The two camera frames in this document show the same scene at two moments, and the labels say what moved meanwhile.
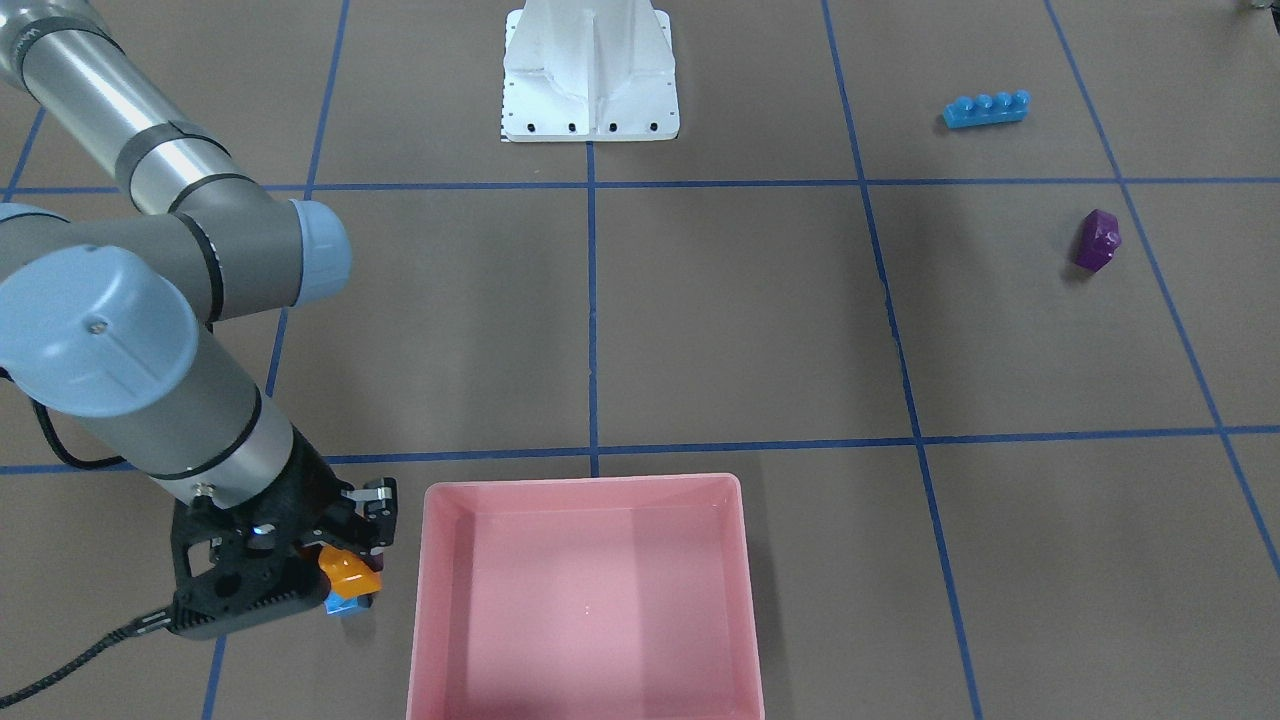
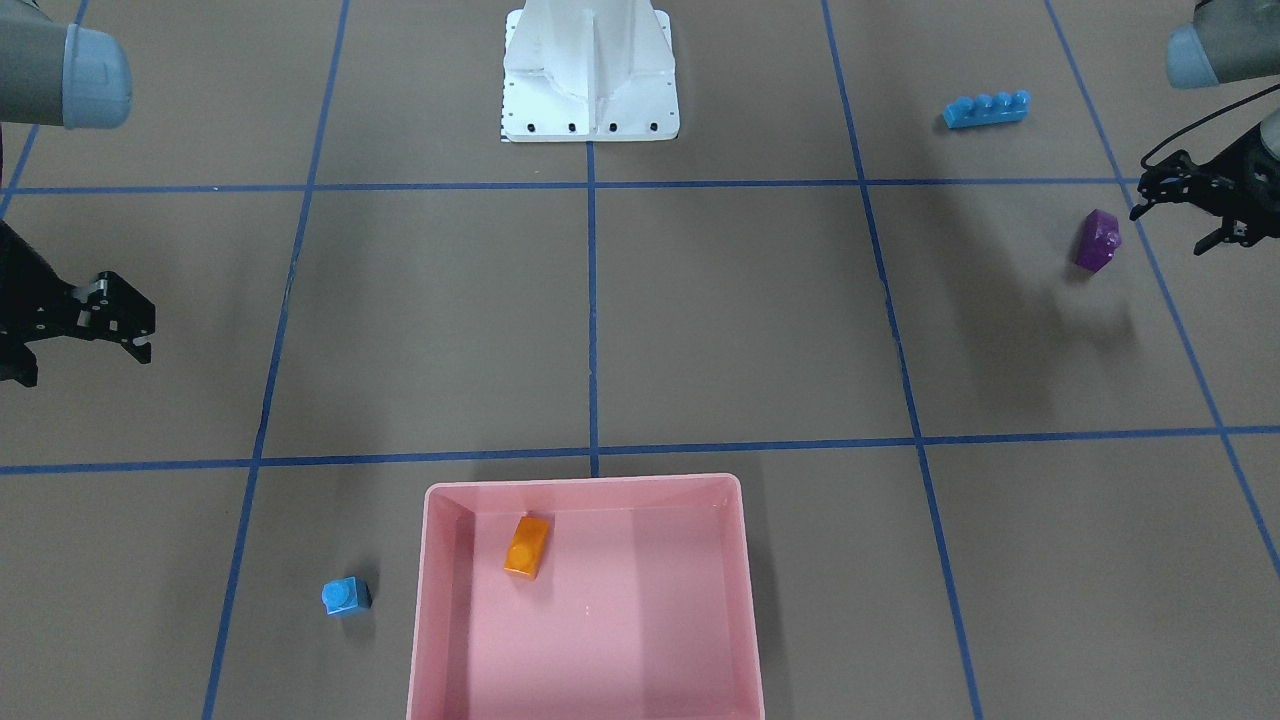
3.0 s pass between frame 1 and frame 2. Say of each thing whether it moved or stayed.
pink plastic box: stayed
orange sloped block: moved
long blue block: stayed
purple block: stayed
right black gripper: moved
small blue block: stayed
